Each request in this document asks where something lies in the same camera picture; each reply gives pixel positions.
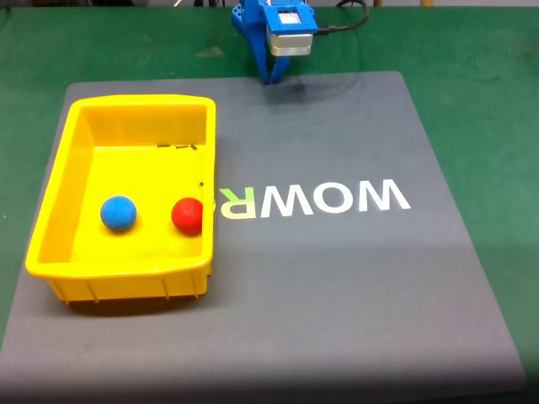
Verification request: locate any yellow plastic bin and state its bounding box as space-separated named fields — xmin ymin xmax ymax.
xmin=24 ymin=93 xmax=217 ymax=305

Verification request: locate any silver camera box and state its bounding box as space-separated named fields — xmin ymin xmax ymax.
xmin=265 ymin=29 xmax=314 ymax=57

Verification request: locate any blue foam ball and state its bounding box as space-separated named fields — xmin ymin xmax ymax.
xmin=99 ymin=194 xmax=138 ymax=232

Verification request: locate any grey mat with WOWR print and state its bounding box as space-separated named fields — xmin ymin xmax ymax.
xmin=0 ymin=70 xmax=530 ymax=397

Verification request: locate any black camera cable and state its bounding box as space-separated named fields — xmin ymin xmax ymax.
xmin=314 ymin=0 xmax=371 ymax=36

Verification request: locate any red foam ball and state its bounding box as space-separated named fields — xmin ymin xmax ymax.
xmin=170 ymin=197 xmax=205 ymax=235

